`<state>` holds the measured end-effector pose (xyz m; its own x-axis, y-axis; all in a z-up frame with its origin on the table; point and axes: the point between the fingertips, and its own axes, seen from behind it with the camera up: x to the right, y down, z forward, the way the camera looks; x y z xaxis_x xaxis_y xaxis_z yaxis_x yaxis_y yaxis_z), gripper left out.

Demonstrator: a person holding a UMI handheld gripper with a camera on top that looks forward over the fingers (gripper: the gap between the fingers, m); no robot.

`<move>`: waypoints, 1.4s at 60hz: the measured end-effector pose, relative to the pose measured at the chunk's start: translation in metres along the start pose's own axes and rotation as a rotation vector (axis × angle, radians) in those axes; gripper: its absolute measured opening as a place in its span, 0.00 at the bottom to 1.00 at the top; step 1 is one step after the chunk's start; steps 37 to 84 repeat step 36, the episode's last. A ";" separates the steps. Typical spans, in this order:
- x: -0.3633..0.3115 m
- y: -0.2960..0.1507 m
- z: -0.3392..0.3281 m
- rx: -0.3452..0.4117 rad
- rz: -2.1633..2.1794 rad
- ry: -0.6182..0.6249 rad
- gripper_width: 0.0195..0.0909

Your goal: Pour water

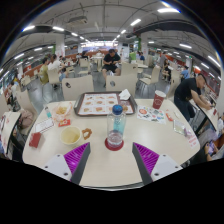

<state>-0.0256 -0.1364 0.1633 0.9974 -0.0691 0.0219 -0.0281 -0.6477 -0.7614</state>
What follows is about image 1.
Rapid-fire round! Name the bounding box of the clear plastic food bag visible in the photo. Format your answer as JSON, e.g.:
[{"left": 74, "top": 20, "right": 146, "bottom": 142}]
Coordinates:
[{"left": 50, "top": 100, "right": 74, "bottom": 122}]

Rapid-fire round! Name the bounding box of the white receipt paper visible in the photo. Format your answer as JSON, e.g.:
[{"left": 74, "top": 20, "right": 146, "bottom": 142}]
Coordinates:
[{"left": 34, "top": 118, "right": 55, "bottom": 134}]

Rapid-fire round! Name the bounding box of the colourful printed leaflet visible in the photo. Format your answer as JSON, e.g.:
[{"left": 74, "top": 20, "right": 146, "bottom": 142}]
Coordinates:
[{"left": 136, "top": 105, "right": 167, "bottom": 125}]

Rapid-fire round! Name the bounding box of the pale yellow paper cup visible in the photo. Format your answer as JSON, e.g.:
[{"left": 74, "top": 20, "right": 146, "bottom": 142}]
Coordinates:
[{"left": 59, "top": 125, "right": 82, "bottom": 146}]

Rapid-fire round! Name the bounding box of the small fried snack piece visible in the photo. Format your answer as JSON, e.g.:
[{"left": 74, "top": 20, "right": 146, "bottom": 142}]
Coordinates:
[{"left": 81, "top": 127, "right": 93, "bottom": 141}]

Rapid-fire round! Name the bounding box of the printed paper tray liner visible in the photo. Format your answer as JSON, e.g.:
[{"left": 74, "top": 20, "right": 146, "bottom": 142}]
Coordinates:
[{"left": 77, "top": 93, "right": 135, "bottom": 116}]

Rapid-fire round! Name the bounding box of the beige chair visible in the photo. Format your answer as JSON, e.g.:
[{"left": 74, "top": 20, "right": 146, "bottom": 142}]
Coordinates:
[
  {"left": 105, "top": 72, "right": 138, "bottom": 98},
  {"left": 61, "top": 74, "right": 95, "bottom": 102}
]

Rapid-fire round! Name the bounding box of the red paper cup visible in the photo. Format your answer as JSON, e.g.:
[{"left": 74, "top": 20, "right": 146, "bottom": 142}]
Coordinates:
[{"left": 152, "top": 89, "right": 167, "bottom": 110}]

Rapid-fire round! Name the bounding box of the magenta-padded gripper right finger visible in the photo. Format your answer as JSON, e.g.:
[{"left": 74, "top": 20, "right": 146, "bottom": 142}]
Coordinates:
[{"left": 131, "top": 142, "right": 183, "bottom": 186}]

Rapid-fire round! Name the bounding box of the brown food tray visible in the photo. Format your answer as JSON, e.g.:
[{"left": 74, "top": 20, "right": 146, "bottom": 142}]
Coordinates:
[{"left": 73, "top": 91, "right": 138, "bottom": 117}]

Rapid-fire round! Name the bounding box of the dark red wallet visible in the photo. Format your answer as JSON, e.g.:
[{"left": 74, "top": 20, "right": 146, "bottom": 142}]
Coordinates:
[{"left": 28, "top": 131, "right": 43, "bottom": 149}]

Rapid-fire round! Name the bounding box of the group of ceiling lights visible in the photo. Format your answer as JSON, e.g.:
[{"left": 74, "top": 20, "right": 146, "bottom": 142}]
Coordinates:
[{"left": 13, "top": 7, "right": 222, "bottom": 81}]

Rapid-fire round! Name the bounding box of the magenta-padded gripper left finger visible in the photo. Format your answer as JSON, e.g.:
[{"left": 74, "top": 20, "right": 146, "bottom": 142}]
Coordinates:
[{"left": 43, "top": 141, "right": 92, "bottom": 186}]

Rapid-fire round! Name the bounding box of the crumpled white napkin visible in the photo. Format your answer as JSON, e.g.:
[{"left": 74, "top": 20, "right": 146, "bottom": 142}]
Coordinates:
[{"left": 118, "top": 88, "right": 132, "bottom": 101}]

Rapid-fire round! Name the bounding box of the small red packet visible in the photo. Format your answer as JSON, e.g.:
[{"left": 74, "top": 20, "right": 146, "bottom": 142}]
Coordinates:
[{"left": 58, "top": 118, "right": 72, "bottom": 128}]

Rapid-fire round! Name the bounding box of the person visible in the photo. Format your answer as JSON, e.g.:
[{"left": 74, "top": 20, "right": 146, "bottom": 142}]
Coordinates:
[
  {"left": 38, "top": 57, "right": 51, "bottom": 86},
  {"left": 173, "top": 73, "right": 213, "bottom": 123},
  {"left": 101, "top": 48, "right": 122, "bottom": 88},
  {"left": 47, "top": 53, "right": 67, "bottom": 83}
]

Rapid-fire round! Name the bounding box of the clear blue-capped water bottle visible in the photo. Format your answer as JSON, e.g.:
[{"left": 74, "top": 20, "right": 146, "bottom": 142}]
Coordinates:
[{"left": 106, "top": 104, "right": 127, "bottom": 149}]

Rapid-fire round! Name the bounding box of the flat round red coaster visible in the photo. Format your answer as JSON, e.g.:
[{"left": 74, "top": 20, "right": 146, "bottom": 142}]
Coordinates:
[{"left": 104, "top": 137, "right": 125, "bottom": 152}]

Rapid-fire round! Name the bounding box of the clear plastic sleeve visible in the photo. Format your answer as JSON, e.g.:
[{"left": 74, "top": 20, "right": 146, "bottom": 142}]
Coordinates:
[{"left": 172, "top": 119, "right": 187, "bottom": 136}]

